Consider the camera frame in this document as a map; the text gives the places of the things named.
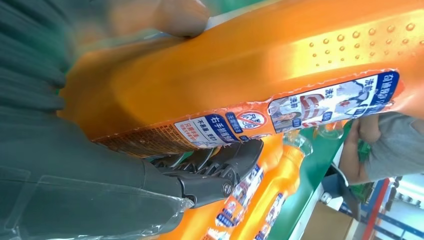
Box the person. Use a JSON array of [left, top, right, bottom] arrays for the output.
[[338, 111, 424, 186]]

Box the dark tablet with stand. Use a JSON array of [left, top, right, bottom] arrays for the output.
[[322, 165, 362, 221]]

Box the closed brown cardboard box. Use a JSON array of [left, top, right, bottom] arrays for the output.
[[299, 202, 354, 240]]

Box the white table with box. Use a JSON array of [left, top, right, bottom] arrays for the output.
[[288, 145, 352, 240]]

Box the blue metal cart frame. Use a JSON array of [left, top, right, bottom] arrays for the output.
[[362, 198, 424, 240]]

